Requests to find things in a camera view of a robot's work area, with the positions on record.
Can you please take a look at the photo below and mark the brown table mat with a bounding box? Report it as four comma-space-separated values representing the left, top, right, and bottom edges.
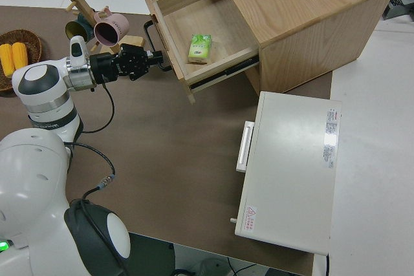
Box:
0, 5, 334, 276

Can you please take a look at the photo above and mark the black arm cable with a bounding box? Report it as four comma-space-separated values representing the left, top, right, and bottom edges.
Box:
63, 82, 116, 206

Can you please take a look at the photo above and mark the cream toaster oven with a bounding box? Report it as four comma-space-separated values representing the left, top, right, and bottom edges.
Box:
230, 90, 343, 257

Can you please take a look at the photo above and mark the wooden cabinet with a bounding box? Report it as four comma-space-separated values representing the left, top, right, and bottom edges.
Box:
208, 0, 398, 96

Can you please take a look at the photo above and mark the black round pedestal base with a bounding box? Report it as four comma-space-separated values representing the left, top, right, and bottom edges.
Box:
127, 231, 176, 276

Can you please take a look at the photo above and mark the wooden drawer with black handle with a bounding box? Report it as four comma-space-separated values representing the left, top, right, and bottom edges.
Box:
141, 0, 260, 105

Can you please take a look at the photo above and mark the pink mug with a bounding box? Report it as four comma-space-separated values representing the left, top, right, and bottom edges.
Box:
93, 10, 129, 47

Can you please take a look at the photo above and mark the green tissue pack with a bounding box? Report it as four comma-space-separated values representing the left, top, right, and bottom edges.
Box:
187, 33, 213, 65

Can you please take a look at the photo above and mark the yellow corn cob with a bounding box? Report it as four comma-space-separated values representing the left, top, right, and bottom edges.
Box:
11, 41, 28, 70
0, 43, 16, 78

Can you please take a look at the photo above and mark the wooden mug tree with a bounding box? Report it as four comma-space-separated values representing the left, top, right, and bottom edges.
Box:
64, 0, 145, 56

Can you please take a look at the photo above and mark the teal mug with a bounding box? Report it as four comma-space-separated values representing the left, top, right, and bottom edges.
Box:
64, 10, 96, 43

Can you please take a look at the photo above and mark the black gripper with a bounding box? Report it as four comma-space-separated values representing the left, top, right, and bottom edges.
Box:
89, 43, 165, 85

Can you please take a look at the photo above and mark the round wicker basket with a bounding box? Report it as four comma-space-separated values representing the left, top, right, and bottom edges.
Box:
0, 29, 43, 92

